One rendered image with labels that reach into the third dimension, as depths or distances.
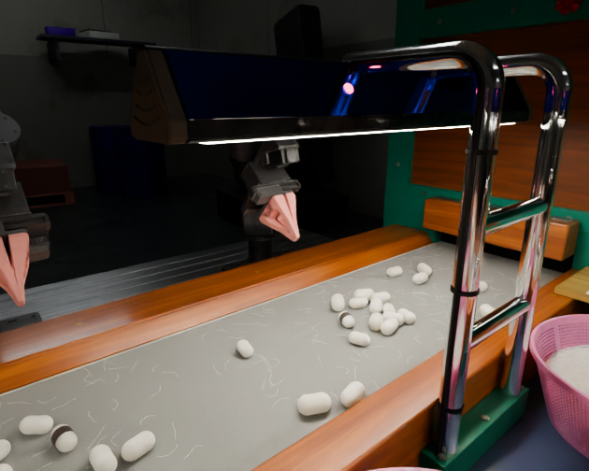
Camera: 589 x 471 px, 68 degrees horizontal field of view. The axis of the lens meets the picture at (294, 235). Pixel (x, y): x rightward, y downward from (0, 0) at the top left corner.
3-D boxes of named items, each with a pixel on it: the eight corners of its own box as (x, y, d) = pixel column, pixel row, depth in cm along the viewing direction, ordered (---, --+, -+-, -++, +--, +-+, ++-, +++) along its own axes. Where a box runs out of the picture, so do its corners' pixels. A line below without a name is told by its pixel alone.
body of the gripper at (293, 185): (303, 187, 78) (283, 156, 80) (256, 194, 71) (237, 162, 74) (289, 209, 82) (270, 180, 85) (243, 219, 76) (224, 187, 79)
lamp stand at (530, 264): (316, 406, 59) (323, 51, 46) (406, 353, 72) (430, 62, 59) (440, 498, 46) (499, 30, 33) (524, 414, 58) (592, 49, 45)
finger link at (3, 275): (68, 278, 50) (46, 215, 54) (-6, 294, 46) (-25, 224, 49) (65, 306, 55) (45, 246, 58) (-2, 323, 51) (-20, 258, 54)
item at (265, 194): (316, 224, 73) (288, 182, 76) (282, 233, 69) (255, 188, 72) (298, 248, 78) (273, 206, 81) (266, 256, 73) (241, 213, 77)
